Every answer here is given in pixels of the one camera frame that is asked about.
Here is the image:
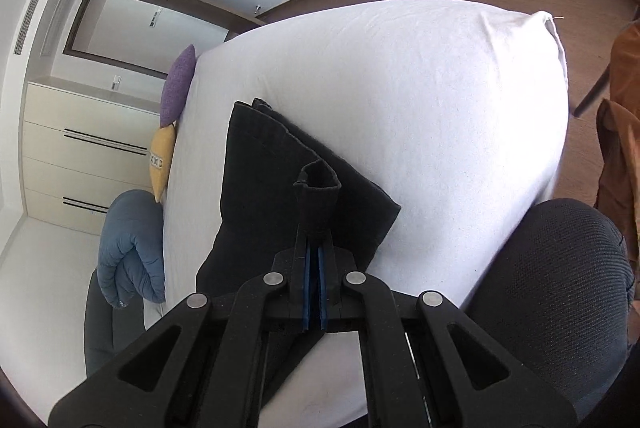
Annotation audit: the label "rolled blue duvet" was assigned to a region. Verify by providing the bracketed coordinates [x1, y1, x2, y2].
[97, 189, 167, 309]

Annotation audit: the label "purple pillow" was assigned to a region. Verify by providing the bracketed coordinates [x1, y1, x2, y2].
[160, 44, 197, 128]

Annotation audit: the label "black denim pants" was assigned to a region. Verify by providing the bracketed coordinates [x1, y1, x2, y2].
[195, 97, 402, 409]

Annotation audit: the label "white ceiling air vent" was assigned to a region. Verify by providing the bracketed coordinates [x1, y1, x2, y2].
[12, 0, 58, 56]

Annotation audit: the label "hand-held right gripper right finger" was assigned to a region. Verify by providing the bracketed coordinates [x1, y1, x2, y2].
[316, 228, 579, 428]

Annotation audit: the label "bed with white sheet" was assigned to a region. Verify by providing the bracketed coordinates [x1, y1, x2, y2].
[142, 0, 571, 428]

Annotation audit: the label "dark grey padded headboard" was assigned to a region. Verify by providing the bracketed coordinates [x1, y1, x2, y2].
[84, 268, 151, 376]

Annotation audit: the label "yellow pillow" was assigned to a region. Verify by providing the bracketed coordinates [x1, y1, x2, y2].
[150, 122, 177, 204]

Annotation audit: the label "orange brown cloth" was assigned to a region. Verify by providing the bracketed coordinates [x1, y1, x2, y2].
[595, 21, 640, 234]

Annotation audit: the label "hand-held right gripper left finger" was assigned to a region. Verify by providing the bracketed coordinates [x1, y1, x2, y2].
[47, 228, 314, 428]

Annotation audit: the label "cream wardrobe with black handles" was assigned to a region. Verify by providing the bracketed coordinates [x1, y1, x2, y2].
[20, 77, 168, 236]

